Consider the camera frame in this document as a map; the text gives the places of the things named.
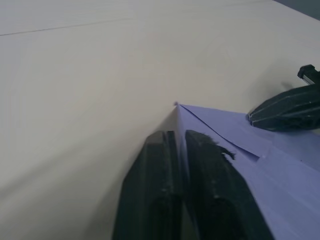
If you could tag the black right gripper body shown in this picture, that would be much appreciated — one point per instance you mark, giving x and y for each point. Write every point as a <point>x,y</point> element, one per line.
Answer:
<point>310,73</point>

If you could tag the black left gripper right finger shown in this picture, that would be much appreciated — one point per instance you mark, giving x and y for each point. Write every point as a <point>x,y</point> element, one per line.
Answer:
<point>220,200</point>

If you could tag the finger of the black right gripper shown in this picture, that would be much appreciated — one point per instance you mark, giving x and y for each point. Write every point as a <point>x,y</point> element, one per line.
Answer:
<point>292,98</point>
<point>292,120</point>

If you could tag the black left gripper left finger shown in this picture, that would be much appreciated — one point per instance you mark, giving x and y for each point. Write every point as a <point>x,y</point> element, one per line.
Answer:
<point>147,190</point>

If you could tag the purple paper sheet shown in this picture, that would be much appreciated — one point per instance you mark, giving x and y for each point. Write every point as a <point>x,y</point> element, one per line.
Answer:
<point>282,180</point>

